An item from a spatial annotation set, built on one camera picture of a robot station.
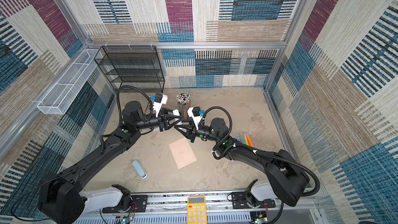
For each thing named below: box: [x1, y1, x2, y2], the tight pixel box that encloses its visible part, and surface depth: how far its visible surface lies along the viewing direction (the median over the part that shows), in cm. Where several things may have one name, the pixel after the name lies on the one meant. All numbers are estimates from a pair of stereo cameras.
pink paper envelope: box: [168, 137, 197, 170], surface depth 91 cm
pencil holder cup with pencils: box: [176, 91, 191, 120], surface depth 93 cm
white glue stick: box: [172, 108, 181, 117], surface depth 67 cm
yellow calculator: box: [186, 196, 207, 224], surface depth 72 cm
